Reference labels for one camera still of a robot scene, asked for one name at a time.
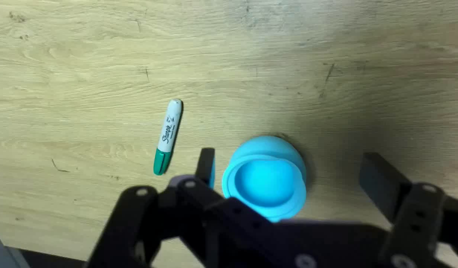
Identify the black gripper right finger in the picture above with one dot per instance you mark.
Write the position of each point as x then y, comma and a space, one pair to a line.
383, 184

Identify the small blue vase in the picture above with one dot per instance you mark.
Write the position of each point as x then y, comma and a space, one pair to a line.
267, 180

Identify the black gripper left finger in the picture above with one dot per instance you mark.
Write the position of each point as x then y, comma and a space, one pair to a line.
206, 166

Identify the green capped Sharpie marker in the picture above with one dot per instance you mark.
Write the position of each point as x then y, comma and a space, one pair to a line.
169, 135

